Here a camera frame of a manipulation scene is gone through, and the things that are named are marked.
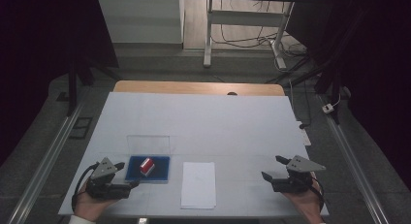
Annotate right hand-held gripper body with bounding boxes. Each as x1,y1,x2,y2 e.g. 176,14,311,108
271,154,327,193

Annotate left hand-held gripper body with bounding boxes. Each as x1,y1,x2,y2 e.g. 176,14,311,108
85,156,132,200

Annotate red and white stamp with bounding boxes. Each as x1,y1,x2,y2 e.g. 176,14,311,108
139,157,156,177

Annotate blue case with clear lid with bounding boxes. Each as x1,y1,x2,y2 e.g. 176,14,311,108
124,135,172,185

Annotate person's right hand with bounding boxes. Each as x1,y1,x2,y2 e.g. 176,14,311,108
284,174,325,224

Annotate person's left hand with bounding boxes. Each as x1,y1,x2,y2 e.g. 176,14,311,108
73,184,120,222

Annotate white paper sheet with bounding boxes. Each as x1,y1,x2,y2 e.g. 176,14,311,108
180,161,217,209

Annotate black stand leg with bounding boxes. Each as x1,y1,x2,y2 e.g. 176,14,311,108
66,53,79,117

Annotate black stand legs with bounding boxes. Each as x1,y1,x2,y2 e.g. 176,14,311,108
265,39,348,125

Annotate white cabinet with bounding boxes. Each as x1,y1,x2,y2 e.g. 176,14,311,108
96,0,185,45

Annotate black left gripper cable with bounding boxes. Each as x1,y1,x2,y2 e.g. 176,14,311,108
71,162,100,212

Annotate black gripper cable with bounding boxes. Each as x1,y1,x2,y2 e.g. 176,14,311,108
310,175,326,212
71,162,100,212

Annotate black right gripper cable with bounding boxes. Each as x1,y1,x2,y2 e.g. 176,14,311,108
310,175,326,212

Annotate black floor socket frame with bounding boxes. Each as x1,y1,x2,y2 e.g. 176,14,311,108
68,116,94,141

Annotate aluminium floor rail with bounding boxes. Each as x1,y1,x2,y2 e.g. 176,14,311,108
6,101,85,224
318,94,391,224

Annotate tangle of black floor cables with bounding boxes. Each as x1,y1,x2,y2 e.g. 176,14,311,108
211,0,308,57

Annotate white desk frame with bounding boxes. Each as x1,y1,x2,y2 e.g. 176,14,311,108
203,0,296,70

